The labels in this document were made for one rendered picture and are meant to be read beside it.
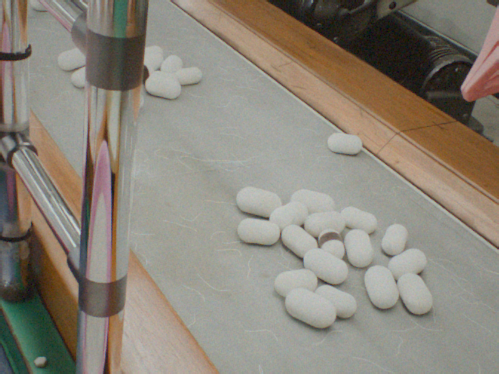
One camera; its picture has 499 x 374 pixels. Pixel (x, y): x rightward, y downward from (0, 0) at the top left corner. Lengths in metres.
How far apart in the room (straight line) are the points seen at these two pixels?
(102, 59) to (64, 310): 0.24
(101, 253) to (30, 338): 0.19
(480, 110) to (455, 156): 0.92
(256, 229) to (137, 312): 0.14
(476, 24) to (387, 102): 2.41
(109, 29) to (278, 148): 0.44
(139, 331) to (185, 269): 0.10
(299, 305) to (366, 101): 0.35
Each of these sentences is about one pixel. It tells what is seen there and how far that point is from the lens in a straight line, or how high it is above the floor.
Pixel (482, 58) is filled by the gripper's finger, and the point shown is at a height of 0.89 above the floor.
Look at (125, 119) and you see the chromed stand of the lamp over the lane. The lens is 0.29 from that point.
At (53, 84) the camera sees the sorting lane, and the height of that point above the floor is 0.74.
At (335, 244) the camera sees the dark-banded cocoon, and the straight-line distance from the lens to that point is 0.55.
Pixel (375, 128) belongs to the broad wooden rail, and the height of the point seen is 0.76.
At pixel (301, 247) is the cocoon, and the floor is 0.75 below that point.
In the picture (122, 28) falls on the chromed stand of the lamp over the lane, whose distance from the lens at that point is 0.27.
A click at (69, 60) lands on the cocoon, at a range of 0.80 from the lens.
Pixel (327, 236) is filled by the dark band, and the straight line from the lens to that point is 0.56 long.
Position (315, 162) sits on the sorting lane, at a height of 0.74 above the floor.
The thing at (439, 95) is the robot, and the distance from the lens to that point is 1.34.
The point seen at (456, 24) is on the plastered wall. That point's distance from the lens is 3.26.
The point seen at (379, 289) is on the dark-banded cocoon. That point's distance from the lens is 0.52.
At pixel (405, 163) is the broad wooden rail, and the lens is 0.71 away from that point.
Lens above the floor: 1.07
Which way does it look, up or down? 32 degrees down
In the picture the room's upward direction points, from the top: 10 degrees clockwise
